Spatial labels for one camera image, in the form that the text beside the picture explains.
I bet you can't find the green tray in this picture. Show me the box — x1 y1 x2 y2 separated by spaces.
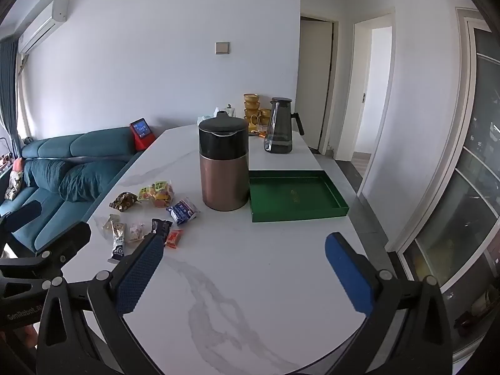
248 169 349 223

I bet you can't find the beige snack packet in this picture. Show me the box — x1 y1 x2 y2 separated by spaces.
96 214 118 239

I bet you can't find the yellow snack bag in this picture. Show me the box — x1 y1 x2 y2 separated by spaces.
137 180 175 208

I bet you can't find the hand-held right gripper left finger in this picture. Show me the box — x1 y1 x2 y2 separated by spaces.
36 233 165 375

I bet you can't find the red smart display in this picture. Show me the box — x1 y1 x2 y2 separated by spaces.
130 119 157 152

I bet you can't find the glass door cabinet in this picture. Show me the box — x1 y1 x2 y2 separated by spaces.
387 8 500 360

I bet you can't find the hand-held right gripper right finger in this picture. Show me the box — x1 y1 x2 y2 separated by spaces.
325 232 454 375

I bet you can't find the white door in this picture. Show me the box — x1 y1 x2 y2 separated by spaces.
296 19 334 153

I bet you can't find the pale snack packet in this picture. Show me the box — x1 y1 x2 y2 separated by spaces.
127 222 148 245

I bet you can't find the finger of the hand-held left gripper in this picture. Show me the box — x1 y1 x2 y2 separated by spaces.
0 222 92 282
0 200 43 233

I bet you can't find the teal curtain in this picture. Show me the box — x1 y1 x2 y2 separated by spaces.
0 37 22 149

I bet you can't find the black snack packet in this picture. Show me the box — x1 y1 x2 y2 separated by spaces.
150 219 173 239

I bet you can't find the brown gold snack packet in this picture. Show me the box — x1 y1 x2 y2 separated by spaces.
109 191 141 212

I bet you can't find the teal sofa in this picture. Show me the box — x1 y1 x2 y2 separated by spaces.
0 127 157 256

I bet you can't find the long silver snack packet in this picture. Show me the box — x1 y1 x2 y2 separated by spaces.
107 221 128 263

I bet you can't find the blue white snack packet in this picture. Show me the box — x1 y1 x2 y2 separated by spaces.
167 197 201 226

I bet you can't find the white air conditioner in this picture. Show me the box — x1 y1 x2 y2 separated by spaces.
17 0 70 54

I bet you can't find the brown thermos jug black lid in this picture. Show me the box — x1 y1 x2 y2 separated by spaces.
198 111 251 212

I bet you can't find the patterned cushion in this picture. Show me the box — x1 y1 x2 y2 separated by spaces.
4 170 25 202

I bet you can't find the dark glass pitcher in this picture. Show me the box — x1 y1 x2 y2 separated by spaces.
263 97 305 154

